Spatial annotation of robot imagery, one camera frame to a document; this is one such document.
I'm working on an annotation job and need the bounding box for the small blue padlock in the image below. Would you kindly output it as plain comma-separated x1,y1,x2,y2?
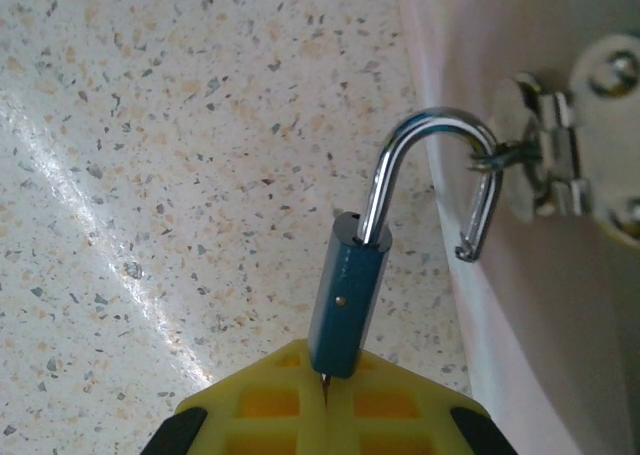
305,105,505,380

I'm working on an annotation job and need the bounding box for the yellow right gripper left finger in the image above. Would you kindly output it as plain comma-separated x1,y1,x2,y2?
139,338,329,455

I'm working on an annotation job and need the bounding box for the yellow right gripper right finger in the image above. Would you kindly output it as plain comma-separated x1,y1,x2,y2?
324,347,521,455

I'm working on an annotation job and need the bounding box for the pink fairy picture box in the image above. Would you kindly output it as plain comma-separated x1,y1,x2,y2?
394,0,640,455

